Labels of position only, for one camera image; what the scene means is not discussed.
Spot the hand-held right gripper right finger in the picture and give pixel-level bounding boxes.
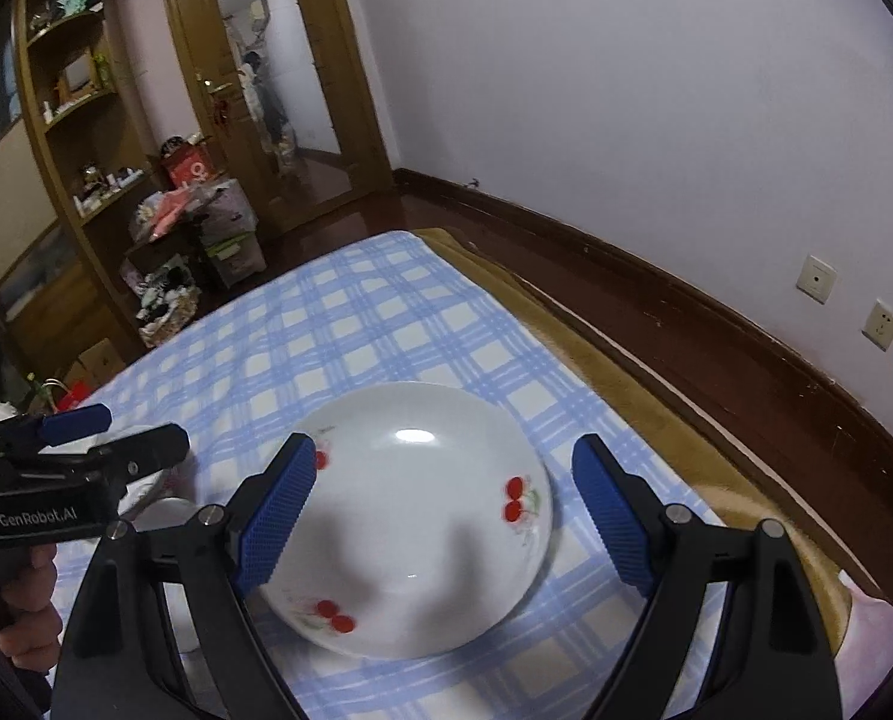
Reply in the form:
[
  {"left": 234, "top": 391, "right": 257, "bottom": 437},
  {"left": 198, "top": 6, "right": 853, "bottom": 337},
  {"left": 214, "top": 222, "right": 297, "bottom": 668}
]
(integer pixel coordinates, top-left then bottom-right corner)
[{"left": 572, "top": 433, "right": 844, "bottom": 720}]

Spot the red gift box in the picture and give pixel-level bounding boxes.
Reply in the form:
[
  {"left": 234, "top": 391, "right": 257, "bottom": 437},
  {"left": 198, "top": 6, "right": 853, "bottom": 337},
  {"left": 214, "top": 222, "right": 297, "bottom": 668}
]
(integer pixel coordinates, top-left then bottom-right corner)
[{"left": 160, "top": 139, "right": 218, "bottom": 188}]

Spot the wooden wardrobe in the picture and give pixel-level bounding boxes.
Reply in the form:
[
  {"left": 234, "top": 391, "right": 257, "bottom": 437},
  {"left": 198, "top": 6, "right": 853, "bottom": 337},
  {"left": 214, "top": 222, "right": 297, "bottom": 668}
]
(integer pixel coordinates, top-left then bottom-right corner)
[{"left": 0, "top": 15, "right": 140, "bottom": 406}]

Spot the pink bedsheet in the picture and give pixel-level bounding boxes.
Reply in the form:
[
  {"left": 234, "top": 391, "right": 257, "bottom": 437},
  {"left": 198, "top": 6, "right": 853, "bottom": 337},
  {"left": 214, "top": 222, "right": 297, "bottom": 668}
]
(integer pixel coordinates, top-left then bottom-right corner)
[{"left": 840, "top": 574, "right": 893, "bottom": 685}]

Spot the wooden door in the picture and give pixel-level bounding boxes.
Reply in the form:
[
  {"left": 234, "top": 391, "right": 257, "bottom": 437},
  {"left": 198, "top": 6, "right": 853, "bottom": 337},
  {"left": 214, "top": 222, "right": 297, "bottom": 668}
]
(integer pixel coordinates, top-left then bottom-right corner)
[{"left": 157, "top": 0, "right": 395, "bottom": 237}]

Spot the plastic storage box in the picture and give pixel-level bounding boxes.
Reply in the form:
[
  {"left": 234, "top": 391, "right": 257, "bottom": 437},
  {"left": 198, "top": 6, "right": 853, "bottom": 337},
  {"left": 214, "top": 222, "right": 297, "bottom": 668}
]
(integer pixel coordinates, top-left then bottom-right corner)
[{"left": 199, "top": 180, "right": 267, "bottom": 286}]

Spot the red patterned bowl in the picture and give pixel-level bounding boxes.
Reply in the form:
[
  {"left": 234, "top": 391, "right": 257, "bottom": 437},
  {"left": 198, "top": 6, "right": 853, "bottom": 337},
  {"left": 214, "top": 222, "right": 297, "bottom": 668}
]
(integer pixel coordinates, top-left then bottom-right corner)
[{"left": 133, "top": 496, "right": 200, "bottom": 535}]

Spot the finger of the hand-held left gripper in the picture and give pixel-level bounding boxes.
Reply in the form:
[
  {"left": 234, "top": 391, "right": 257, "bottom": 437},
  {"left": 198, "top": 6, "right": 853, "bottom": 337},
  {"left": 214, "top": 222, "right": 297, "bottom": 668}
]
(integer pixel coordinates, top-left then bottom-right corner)
[
  {"left": 86, "top": 422, "right": 191, "bottom": 485},
  {"left": 34, "top": 403, "right": 113, "bottom": 447}
]

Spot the blue plaid blanket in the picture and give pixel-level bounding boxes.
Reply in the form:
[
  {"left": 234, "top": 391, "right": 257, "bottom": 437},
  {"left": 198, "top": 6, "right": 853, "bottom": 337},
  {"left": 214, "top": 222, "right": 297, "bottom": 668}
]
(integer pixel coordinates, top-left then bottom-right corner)
[{"left": 41, "top": 229, "right": 732, "bottom": 720}]

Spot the tan mattress pad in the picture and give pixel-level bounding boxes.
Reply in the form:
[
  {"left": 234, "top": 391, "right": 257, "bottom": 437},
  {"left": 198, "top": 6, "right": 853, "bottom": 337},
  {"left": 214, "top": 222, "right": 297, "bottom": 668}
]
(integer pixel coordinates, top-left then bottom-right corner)
[{"left": 416, "top": 229, "right": 878, "bottom": 653}]

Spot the cardboard box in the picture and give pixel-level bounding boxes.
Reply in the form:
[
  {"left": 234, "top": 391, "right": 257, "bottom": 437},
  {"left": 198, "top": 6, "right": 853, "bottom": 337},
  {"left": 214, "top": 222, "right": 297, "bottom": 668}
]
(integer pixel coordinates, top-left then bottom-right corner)
[{"left": 79, "top": 337, "right": 128, "bottom": 391}]

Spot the wooden corner shelf unit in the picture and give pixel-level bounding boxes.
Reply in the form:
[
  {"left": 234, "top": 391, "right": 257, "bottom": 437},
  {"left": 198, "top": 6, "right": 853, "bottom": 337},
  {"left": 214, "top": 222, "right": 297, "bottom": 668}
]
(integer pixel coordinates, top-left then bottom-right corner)
[{"left": 15, "top": 0, "right": 155, "bottom": 350}]

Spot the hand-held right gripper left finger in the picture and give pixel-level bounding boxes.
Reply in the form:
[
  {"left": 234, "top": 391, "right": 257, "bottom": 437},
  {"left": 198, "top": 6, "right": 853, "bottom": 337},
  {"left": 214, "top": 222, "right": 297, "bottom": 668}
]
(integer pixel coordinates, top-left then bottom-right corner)
[{"left": 49, "top": 431, "right": 320, "bottom": 720}]

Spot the large white cherry plate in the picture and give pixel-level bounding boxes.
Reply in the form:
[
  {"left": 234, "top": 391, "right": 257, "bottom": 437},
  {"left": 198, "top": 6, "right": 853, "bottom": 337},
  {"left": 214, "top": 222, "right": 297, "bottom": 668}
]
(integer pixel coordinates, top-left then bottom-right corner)
[{"left": 257, "top": 381, "right": 554, "bottom": 662}]

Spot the small dark table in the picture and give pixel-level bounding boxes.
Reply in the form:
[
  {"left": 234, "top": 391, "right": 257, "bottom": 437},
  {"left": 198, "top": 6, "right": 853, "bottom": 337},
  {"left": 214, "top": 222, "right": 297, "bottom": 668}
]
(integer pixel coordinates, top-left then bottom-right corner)
[{"left": 124, "top": 202, "right": 215, "bottom": 293}]

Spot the pink cloth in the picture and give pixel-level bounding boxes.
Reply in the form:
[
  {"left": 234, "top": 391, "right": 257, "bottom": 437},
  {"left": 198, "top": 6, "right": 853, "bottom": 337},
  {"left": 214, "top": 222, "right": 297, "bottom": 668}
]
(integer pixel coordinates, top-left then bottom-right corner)
[{"left": 150, "top": 191, "right": 196, "bottom": 237}]

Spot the beige wall socket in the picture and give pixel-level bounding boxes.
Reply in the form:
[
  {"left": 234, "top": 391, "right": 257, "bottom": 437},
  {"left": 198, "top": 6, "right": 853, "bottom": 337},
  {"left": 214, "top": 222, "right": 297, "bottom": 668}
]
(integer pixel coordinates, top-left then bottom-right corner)
[
  {"left": 796, "top": 255, "right": 837, "bottom": 305},
  {"left": 864, "top": 298, "right": 893, "bottom": 352}
]

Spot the door mirror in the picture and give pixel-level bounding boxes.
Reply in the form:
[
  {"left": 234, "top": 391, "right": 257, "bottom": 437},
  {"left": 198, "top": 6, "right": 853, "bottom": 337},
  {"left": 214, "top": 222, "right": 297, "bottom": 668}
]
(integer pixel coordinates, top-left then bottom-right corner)
[{"left": 212, "top": 0, "right": 342, "bottom": 207}]

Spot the wicker basket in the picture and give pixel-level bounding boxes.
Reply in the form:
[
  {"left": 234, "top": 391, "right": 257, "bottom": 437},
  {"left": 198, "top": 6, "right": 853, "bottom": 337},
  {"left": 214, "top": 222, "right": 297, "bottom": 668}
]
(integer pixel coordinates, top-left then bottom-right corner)
[{"left": 137, "top": 289, "right": 202, "bottom": 348}]

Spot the person's left hand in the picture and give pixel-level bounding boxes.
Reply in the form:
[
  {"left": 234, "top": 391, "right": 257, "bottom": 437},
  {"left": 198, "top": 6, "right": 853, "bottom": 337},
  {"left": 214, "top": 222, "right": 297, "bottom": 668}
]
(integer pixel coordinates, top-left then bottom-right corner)
[{"left": 0, "top": 540, "right": 67, "bottom": 665}]

